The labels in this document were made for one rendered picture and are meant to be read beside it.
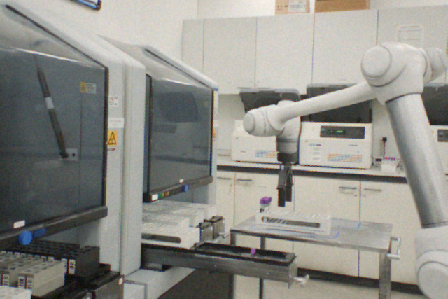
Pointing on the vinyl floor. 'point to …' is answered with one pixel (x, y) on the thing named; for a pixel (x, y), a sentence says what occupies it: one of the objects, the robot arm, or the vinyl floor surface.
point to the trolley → (376, 245)
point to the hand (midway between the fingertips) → (285, 201)
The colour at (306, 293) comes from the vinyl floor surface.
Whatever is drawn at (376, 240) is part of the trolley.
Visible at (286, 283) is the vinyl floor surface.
